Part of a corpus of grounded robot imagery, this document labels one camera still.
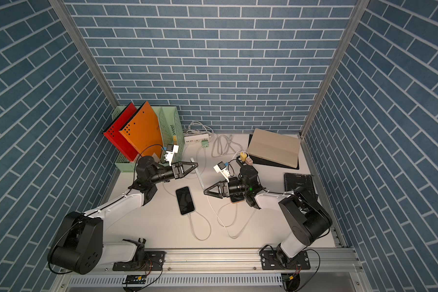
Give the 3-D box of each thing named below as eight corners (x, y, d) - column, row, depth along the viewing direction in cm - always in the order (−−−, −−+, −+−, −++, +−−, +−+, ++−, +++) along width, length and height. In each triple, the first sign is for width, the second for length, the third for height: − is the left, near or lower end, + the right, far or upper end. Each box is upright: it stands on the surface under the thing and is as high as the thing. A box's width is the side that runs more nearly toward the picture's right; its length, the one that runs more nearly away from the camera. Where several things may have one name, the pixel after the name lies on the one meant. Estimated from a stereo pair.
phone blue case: (181, 217, 87) (179, 214, 84) (176, 191, 96) (174, 188, 93) (196, 211, 89) (195, 208, 86) (189, 187, 98) (188, 183, 95)
